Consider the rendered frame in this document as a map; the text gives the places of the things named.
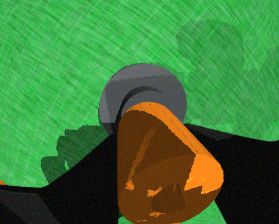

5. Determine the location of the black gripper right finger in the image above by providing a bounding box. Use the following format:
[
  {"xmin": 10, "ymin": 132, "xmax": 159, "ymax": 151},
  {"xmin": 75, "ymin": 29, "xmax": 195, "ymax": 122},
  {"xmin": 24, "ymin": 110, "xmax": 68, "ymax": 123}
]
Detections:
[{"xmin": 183, "ymin": 123, "xmax": 279, "ymax": 224}]

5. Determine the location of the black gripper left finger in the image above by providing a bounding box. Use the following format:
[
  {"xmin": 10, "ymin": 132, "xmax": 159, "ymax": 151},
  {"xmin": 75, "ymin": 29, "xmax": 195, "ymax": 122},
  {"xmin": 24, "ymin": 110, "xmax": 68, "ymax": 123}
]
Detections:
[{"xmin": 0, "ymin": 133, "xmax": 119, "ymax": 224}]

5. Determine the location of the orange knob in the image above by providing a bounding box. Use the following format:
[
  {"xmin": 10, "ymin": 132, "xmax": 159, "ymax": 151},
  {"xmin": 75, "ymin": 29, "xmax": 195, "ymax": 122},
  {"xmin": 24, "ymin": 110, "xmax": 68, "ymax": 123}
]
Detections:
[{"xmin": 116, "ymin": 103, "xmax": 224, "ymax": 224}]

